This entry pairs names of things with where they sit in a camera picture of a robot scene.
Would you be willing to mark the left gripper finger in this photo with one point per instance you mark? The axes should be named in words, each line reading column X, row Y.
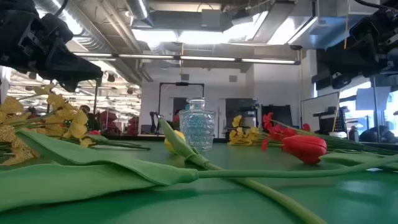
column 68, row 67
column 70, row 86

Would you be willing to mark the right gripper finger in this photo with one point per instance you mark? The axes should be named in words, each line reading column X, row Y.
column 351, row 62
column 340, row 82

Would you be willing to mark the yellow small-blossom flower bunch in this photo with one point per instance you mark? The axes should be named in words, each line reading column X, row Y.
column 239, row 133
column 74, row 129

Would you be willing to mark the red artificial tulip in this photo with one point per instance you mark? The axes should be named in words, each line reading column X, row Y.
column 304, row 149

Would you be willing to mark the red small-blossom flower bunch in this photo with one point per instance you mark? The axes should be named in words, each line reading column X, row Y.
column 280, row 132

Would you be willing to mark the yellow artificial tulip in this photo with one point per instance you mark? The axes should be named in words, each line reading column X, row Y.
column 175, row 138
column 77, row 186

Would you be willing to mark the clear glass vase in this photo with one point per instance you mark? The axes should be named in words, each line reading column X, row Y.
column 197, row 130

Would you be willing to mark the person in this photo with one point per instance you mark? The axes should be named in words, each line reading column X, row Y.
column 376, row 135
column 84, row 109

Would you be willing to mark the whiteboard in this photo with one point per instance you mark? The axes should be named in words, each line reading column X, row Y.
column 318, row 109

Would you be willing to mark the black equipment rack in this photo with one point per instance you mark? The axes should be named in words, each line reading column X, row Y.
column 329, row 119

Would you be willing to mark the black monitor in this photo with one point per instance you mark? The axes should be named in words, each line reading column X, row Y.
column 278, row 113

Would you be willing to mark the black cabinet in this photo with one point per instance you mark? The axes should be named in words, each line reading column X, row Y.
column 241, row 109

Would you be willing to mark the green table mat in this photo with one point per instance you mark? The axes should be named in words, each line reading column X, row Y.
column 342, row 199

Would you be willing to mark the long ceiling strip light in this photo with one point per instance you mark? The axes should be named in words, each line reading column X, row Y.
column 186, row 58

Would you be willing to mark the silver corrugated air duct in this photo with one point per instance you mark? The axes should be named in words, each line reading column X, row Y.
column 90, row 34

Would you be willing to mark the black aluminium table frame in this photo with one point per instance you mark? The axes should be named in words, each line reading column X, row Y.
column 130, row 137

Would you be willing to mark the rectangular metal ventilation duct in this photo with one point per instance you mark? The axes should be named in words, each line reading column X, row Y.
column 280, row 28

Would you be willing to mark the black rectangular frame stand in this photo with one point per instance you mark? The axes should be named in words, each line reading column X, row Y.
column 181, row 84

